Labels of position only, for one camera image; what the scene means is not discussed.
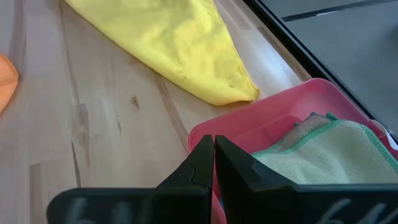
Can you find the black metal rig frame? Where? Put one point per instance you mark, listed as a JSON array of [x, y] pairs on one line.
[[311, 62]]

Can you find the blue microfiber towel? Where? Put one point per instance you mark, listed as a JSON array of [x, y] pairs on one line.
[[221, 203]]

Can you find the white card towel tag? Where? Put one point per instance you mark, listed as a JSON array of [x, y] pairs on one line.
[[385, 133]]

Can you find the pink plastic tray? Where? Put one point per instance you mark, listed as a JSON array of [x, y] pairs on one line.
[[264, 109]]

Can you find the orange microfiber towel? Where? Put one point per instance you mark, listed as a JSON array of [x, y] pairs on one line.
[[6, 84]]

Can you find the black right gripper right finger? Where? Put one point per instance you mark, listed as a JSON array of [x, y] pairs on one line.
[[264, 199]]

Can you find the yellow microfiber towel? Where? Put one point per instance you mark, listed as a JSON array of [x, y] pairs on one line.
[[171, 46]]

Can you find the green microfiber towel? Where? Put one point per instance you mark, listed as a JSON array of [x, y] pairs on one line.
[[326, 155]]

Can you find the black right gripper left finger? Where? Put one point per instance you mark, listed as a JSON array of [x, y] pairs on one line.
[[174, 205]]

